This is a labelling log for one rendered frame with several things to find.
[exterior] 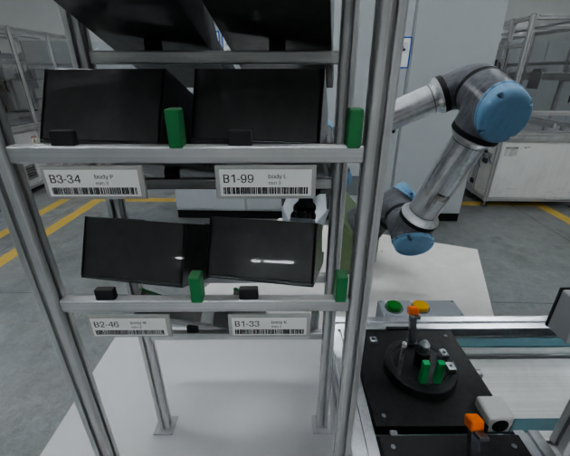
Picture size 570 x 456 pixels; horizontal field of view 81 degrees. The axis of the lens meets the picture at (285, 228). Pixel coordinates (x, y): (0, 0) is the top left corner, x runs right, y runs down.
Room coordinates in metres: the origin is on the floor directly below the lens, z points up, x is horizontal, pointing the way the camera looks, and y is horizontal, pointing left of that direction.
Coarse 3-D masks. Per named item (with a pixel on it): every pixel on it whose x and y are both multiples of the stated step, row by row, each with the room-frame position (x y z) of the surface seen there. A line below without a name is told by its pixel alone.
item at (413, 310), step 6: (408, 306) 0.59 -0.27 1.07; (414, 306) 0.59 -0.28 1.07; (408, 312) 0.58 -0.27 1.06; (414, 312) 0.57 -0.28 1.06; (414, 318) 0.55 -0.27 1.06; (420, 318) 0.55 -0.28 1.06; (414, 324) 0.56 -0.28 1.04; (408, 330) 0.57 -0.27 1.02; (414, 330) 0.56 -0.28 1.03; (408, 336) 0.56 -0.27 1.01; (414, 336) 0.55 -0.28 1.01
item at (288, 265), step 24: (216, 216) 0.37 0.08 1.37; (216, 240) 0.36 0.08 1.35; (240, 240) 0.35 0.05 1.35; (264, 240) 0.35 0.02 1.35; (288, 240) 0.35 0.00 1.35; (312, 240) 0.34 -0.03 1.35; (216, 264) 0.34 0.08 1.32; (240, 264) 0.34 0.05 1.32; (264, 264) 0.34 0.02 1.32; (288, 264) 0.33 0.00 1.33; (312, 264) 0.33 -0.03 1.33
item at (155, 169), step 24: (48, 72) 0.37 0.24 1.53; (72, 72) 0.36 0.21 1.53; (96, 72) 0.36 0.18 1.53; (120, 72) 0.35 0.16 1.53; (144, 72) 0.35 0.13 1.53; (168, 72) 0.35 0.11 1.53; (48, 96) 0.36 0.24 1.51; (72, 96) 0.35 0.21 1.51; (96, 96) 0.35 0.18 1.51; (120, 96) 0.34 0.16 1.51; (144, 96) 0.34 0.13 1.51; (168, 96) 0.35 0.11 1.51; (192, 96) 0.40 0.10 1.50; (48, 120) 0.35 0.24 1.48; (72, 120) 0.34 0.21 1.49; (96, 120) 0.34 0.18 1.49; (120, 120) 0.33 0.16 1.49; (144, 120) 0.33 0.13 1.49; (144, 168) 0.46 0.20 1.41; (168, 168) 0.44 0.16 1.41; (192, 168) 0.43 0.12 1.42
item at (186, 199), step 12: (180, 192) 3.56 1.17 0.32; (192, 192) 3.55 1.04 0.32; (204, 192) 3.55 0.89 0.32; (180, 204) 3.56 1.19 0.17; (192, 204) 3.55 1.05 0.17; (204, 204) 3.55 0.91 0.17; (216, 204) 3.54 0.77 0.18; (228, 204) 3.54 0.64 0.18; (240, 204) 3.53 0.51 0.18; (180, 216) 3.59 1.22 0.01; (192, 216) 3.58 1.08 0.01; (204, 216) 3.58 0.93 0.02; (228, 216) 3.57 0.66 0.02; (240, 216) 3.57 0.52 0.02
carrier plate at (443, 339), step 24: (384, 336) 0.60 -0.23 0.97; (432, 336) 0.60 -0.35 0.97; (456, 360) 0.53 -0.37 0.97; (384, 384) 0.47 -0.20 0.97; (480, 384) 0.47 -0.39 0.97; (384, 408) 0.42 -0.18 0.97; (408, 408) 0.42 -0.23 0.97; (432, 408) 0.42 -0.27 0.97; (456, 408) 0.42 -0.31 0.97; (384, 432) 0.38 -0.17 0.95; (408, 432) 0.38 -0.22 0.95; (432, 432) 0.38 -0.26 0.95; (456, 432) 0.38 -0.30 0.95
